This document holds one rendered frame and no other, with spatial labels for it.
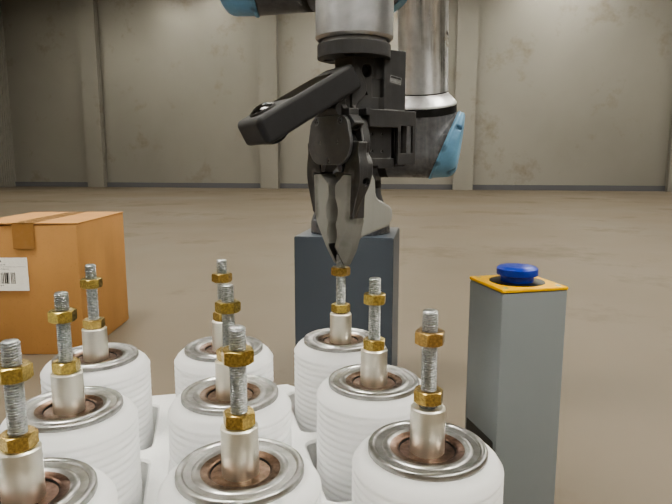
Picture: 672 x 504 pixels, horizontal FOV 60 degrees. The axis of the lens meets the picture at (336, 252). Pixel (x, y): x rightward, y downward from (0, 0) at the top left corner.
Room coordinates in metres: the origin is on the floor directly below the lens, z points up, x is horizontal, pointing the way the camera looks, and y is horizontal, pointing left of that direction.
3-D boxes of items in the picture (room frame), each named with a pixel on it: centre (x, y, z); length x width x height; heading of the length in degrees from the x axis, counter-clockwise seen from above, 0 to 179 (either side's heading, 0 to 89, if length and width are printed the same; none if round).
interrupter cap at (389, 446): (0.35, -0.06, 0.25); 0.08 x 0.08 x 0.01
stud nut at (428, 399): (0.35, -0.06, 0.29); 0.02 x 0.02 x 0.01; 72
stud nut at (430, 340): (0.35, -0.06, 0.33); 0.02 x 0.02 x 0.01; 72
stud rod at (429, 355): (0.35, -0.06, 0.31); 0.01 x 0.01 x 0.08
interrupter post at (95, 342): (0.53, 0.23, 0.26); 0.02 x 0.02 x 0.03
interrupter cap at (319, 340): (0.58, 0.00, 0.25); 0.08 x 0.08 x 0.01
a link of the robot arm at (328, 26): (0.59, -0.02, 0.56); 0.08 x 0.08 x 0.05
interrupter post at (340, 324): (0.58, 0.00, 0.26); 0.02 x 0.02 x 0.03
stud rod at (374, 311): (0.46, -0.03, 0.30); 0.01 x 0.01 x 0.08
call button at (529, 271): (0.58, -0.18, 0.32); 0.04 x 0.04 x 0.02
